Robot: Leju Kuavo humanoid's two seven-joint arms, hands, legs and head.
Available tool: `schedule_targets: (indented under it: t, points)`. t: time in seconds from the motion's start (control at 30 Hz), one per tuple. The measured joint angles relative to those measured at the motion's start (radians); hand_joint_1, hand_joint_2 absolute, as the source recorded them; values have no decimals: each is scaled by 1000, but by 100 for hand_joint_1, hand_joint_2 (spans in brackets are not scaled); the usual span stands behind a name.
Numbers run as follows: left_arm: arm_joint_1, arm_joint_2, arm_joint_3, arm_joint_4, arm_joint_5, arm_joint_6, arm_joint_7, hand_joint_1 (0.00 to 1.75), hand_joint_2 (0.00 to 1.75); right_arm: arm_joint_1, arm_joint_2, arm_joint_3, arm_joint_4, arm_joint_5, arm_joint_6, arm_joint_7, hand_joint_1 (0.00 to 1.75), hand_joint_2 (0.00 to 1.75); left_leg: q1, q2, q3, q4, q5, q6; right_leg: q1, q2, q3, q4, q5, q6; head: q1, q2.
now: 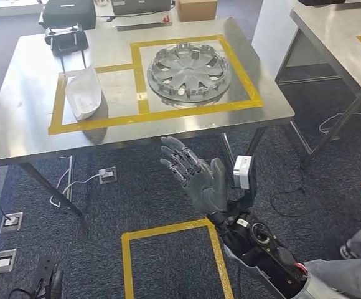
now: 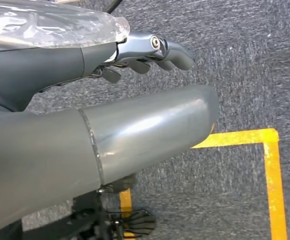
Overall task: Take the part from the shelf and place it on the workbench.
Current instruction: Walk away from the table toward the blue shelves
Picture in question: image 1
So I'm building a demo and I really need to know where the grey laptop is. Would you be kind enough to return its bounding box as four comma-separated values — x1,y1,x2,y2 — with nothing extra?
110,0,172,16

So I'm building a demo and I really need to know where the steel floor socket plate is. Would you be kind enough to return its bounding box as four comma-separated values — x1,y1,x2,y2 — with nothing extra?
0,249,17,275
0,212,24,234
97,166,118,185

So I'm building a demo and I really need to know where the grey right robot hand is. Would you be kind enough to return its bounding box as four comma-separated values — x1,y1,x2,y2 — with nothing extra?
159,136,230,214

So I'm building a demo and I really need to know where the brown cardboard box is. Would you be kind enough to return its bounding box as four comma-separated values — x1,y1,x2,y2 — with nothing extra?
175,0,218,22

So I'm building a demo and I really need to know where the silver wheel hubcap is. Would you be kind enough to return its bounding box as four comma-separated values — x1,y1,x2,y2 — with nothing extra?
147,42,232,109

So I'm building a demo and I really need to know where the black remote controller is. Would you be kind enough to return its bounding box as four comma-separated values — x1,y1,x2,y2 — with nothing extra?
45,24,89,74

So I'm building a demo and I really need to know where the white side desk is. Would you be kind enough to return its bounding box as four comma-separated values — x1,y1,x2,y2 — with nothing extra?
251,0,299,80

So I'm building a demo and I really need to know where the grey metal strip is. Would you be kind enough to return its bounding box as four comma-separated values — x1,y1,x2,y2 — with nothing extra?
116,21,174,32

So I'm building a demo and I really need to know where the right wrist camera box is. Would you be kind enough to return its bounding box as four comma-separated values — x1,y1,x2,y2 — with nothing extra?
233,154,257,192

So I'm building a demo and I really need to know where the white office desk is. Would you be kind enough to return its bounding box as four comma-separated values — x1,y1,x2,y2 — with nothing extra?
39,0,225,35

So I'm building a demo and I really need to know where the white plug cable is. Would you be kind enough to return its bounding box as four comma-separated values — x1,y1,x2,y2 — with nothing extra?
49,156,107,208

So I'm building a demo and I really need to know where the white floor cable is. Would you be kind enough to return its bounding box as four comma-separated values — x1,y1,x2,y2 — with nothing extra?
319,109,361,135

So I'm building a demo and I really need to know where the white moulded plastic part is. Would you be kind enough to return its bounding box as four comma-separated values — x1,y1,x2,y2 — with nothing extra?
64,64,103,121

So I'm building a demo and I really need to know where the black case yellow label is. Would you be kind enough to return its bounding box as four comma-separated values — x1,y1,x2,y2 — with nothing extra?
298,0,346,7

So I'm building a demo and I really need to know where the black carrying case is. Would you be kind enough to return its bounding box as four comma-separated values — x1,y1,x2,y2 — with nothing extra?
42,0,97,31

